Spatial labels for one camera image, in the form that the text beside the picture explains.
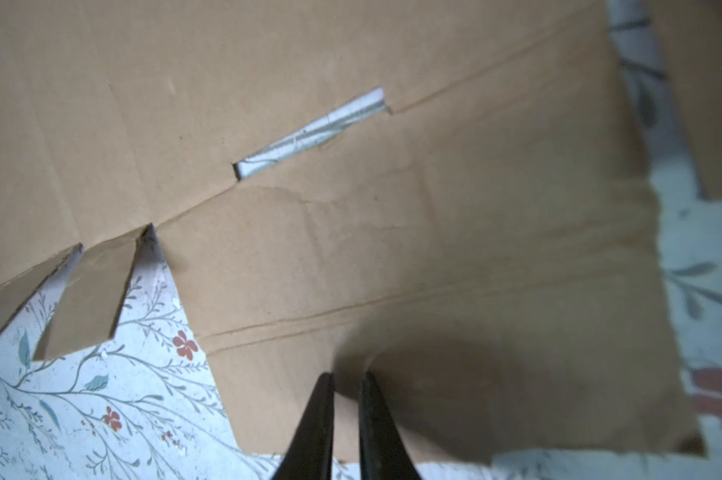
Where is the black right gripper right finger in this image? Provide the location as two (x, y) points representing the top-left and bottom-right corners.
(358, 372), (422, 480)

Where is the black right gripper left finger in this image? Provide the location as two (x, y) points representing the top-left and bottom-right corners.
(272, 372), (335, 480)

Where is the brown cardboard box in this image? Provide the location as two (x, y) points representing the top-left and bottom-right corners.
(0, 1), (704, 462)

